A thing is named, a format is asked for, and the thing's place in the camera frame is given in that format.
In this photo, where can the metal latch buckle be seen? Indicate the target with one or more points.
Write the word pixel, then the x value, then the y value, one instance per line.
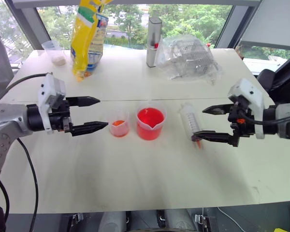
pixel 201 219
pixel 77 218

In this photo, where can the yellow plastic snack bag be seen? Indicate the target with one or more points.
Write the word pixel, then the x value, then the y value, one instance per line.
pixel 87 36

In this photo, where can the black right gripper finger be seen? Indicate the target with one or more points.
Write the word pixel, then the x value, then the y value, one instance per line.
pixel 215 136
pixel 218 110

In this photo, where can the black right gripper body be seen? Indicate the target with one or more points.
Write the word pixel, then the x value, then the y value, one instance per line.
pixel 242 128

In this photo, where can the grey curved panel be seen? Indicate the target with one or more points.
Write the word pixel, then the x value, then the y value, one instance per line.
pixel 0 62

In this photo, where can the beaker with red liquid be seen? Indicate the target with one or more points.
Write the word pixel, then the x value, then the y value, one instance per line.
pixel 149 123

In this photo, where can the white crumpled lump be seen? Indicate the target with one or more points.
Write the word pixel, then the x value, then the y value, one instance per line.
pixel 58 60

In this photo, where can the empty clear measuring cup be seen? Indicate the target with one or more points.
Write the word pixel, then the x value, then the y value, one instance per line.
pixel 50 47

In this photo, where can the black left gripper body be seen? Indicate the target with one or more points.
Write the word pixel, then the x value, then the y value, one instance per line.
pixel 61 116

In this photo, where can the grey rounded robot leg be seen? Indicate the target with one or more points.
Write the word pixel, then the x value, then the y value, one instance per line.
pixel 113 222
pixel 178 221

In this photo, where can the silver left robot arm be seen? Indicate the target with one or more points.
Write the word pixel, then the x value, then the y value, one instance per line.
pixel 7 116

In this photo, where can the small clear cup orange liquid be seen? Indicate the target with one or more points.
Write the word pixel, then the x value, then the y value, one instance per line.
pixel 119 128

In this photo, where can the clear plastic bag with rack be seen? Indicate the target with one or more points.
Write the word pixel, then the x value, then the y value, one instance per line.
pixel 191 58

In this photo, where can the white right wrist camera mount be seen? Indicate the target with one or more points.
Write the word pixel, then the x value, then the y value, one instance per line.
pixel 252 95

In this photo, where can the yellow floor object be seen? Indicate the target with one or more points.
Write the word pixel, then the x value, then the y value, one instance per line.
pixel 278 230

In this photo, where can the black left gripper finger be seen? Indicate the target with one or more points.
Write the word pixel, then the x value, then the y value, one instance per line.
pixel 89 127
pixel 84 101

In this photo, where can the large clear plastic syringe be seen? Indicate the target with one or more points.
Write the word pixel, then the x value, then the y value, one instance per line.
pixel 192 119

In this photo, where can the black office chair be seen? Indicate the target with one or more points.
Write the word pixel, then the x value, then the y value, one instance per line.
pixel 282 79

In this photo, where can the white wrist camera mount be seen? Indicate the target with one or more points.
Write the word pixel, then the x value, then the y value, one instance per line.
pixel 46 91
pixel 252 95

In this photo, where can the tall silver rectangular container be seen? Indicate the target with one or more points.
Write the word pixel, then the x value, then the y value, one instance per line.
pixel 152 55

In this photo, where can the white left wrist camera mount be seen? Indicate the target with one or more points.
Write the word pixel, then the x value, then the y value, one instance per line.
pixel 46 91

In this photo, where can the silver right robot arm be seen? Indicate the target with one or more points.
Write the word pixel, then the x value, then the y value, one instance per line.
pixel 285 113

